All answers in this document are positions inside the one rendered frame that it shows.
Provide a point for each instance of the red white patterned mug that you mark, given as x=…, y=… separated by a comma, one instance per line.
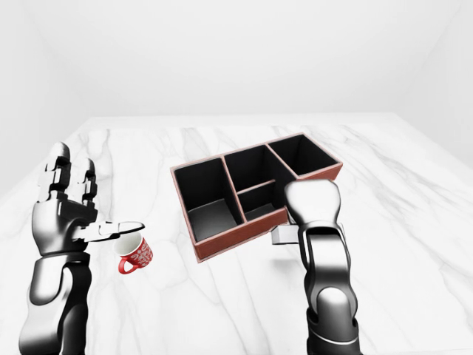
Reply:
x=142, y=256

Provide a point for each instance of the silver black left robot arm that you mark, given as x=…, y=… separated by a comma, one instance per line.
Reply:
x=44, y=296

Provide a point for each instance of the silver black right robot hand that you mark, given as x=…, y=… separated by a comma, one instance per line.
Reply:
x=314, y=201

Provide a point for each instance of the red-brown desk caddy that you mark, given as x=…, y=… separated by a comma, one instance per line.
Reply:
x=236, y=237

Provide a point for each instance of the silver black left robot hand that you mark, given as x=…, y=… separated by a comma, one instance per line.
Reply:
x=55, y=225

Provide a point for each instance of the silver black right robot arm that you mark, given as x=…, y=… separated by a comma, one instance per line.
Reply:
x=329, y=266

